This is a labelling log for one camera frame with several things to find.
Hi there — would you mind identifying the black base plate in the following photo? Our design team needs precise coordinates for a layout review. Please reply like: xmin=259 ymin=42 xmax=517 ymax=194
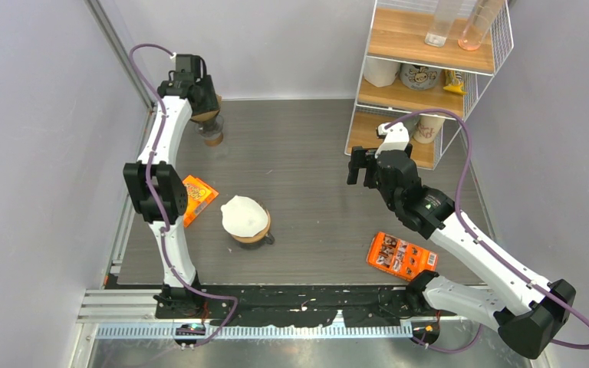
xmin=153 ymin=284 xmax=439 ymax=327

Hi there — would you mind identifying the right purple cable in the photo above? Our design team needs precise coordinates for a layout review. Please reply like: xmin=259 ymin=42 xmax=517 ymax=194
xmin=383 ymin=108 xmax=589 ymax=355

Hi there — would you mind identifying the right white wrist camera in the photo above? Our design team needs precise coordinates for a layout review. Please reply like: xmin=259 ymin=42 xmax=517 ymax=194
xmin=375 ymin=122 xmax=410 ymax=158

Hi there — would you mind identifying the orange snack packet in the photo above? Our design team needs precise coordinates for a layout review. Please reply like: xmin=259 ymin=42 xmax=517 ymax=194
xmin=366 ymin=232 xmax=438 ymax=281

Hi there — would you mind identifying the grey green bottle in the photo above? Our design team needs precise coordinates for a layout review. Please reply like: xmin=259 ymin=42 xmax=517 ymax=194
xmin=398 ymin=113 xmax=420 ymax=136

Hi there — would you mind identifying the pink tinted glass bottle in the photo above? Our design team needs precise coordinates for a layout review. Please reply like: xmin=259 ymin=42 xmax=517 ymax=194
xmin=458 ymin=0 xmax=506 ymax=51

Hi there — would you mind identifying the white paper coffee filter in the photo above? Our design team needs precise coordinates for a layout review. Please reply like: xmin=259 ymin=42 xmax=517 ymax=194
xmin=221 ymin=195 xmax=268 ymax=238

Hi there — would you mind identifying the white wire wooden shelf rack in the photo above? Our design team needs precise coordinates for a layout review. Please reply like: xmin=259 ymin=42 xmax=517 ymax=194
xmin=344 ymin=1 xmax=514 ymax=154

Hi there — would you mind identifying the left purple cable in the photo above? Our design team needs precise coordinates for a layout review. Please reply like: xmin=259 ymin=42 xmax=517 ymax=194
xmin=127 ymin=43 xmax=239 ymax=349

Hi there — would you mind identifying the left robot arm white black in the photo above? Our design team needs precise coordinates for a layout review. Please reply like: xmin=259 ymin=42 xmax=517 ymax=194
xmin=123 ymin=53 xmax=219 ymax=317

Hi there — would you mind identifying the clear glass bottle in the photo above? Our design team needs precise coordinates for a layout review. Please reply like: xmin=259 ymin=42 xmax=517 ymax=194
xmin=424 ymin=0 xmax=463 ymax=48

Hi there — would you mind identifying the purple cable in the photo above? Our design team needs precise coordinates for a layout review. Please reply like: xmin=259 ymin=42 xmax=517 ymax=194
xmin=127 ymin=43 xmax=239 ymax=349
xmin=383 ymin=108 xmax=589 ymax=355

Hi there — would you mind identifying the orange sponge box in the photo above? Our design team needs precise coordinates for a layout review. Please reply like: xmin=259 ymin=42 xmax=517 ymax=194
xmin=183 ymin=175 xmax=219 ymax=228

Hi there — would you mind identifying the yellow snack bag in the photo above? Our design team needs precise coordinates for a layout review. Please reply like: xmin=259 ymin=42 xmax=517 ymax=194
xmin=443 ymin=69 xmax=468 ymax=96

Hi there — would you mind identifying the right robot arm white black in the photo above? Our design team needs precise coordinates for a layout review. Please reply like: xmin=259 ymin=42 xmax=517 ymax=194
xmin=347 ymin=146 xmax=576 ymax=359

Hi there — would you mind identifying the brown paper coffee filter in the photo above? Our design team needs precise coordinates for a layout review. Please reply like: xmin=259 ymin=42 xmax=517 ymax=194
xmin=190 ymin=94 xmax=222 ymax=123

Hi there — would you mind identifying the cream printed cup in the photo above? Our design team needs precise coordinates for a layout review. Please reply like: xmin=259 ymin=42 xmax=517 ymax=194
xmin=413 ymin=116 xmax=446 ymax=144

